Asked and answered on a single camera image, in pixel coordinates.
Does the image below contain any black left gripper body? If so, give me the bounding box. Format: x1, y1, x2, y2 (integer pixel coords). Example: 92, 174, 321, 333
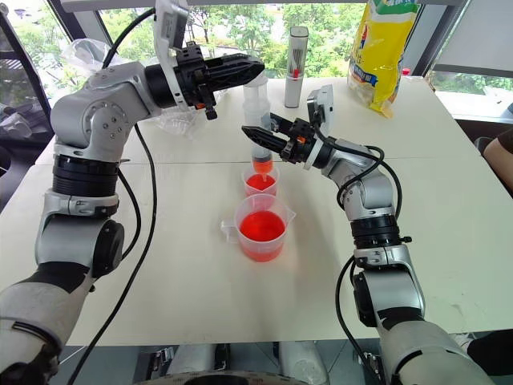
175, 40, 220, 122

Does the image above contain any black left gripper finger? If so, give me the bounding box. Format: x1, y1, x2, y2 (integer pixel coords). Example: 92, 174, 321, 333
201, 52, 266, 78
204, 68, 266, 92

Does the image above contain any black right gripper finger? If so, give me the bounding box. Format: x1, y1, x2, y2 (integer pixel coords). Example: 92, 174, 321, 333
240, 124, 291, 156
269, 112, 300, 136

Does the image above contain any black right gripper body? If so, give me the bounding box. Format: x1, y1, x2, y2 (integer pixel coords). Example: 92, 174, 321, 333
279, 117, 322, 166

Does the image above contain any clear plastic syringe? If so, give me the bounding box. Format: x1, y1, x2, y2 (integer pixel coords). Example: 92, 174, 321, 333
241, 75, 278, 182

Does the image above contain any small cup with red liquid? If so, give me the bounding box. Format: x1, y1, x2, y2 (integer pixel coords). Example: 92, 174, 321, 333
242, 165, 281, 198

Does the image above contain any clear plastic wrapper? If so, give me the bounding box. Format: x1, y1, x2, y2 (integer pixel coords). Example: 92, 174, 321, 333
152, 106, 198, 141

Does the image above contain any tall white lidded container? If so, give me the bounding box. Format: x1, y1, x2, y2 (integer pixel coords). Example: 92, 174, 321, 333
284, 26, 309, 109

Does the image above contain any clear crumpled plastic bag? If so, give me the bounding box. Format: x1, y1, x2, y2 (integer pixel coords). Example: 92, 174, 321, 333
59, 37, 123, 88

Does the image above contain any yellow snack bag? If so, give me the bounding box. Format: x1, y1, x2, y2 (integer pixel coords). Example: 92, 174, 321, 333
346, 0, 422, 120

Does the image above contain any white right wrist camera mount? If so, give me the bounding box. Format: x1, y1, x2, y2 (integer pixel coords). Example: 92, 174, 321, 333
305, 83, 336, 140

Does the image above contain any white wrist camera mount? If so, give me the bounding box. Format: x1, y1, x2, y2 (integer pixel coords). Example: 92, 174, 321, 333
153, 0, 190, 114
305, 83, 336, 140

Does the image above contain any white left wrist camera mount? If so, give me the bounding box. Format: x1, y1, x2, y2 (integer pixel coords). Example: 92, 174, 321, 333
153, 0, 190, 114

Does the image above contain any large handled measuring cup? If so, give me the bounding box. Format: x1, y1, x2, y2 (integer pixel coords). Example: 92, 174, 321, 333
220, 193, 297, 263

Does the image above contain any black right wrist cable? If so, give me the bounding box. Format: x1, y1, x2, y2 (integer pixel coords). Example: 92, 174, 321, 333
313, 119, 404, 225

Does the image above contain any short black left arm cable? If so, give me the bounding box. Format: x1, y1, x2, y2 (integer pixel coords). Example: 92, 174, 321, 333
117, 168, 143, 261

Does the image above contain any black right upper arm cable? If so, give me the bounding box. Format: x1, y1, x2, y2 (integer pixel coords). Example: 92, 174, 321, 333
334, 255, 380, 385

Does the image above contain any black metal frame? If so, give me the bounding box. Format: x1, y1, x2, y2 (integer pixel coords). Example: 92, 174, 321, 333
0, 6, 55, 140

